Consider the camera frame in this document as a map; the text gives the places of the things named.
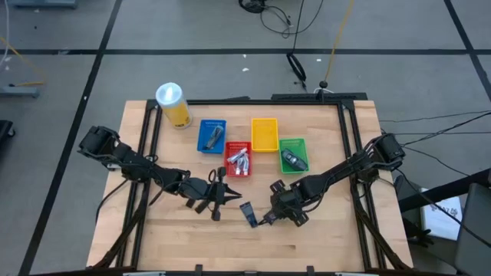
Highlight black hanging cable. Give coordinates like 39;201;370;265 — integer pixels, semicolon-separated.
286;0;308;93

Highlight black cable coil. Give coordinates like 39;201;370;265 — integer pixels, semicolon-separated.
238;0;269;15

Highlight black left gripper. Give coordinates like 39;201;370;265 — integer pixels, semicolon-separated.
180;166;243;222

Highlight yellow plastic basket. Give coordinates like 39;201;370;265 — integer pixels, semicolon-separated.
251;117;279;153

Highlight grey electric shaver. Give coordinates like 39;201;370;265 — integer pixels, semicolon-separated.
282;148;309;173

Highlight grey metal base foot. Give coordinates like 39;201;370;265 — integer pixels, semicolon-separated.
0;85;40;99
7;0;77;9

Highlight black diagonal beam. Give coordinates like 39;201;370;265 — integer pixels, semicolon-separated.
398;168;491;212

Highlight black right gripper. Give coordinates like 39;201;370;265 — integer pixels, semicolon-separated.
259;179;310;228

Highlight grey cabinet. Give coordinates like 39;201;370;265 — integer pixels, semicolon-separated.
454;182;491;276

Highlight yellow white wipes canister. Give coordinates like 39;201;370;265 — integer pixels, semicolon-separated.
155;81;193;130

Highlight black aluminium table frame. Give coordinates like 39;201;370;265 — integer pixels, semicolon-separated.
90;91;414;271

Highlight green plastic basket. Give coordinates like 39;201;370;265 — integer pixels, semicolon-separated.
278;137;310;175

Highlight red plastic basket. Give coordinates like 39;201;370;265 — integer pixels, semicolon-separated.
223;141;252;179

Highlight thin yellow cable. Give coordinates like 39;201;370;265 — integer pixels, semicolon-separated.
0;36;47;87

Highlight blue plastic basket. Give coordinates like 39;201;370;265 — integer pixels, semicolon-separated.
196;119;227;155

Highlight white printed cardboard box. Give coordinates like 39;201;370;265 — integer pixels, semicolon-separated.
420;187;464;242

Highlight yellow hanging cable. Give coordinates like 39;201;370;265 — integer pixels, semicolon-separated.
323;0;356;89

